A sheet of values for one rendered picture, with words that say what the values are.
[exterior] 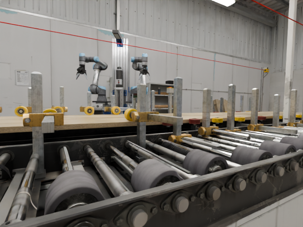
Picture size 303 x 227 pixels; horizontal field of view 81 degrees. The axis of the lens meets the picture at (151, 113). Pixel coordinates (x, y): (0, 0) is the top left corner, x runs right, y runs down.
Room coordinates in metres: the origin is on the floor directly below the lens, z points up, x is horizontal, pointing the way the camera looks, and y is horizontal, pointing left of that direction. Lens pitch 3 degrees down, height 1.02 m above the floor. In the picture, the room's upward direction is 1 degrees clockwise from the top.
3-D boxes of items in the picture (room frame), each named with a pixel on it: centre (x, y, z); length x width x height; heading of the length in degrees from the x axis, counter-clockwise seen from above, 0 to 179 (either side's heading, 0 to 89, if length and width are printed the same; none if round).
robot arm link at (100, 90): (2.72, 0.77, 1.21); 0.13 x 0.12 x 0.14; 82
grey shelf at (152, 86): (5.00, -0.22, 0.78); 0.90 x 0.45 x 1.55; 119
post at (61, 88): (1.71, 0.86, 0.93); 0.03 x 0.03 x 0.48; 29
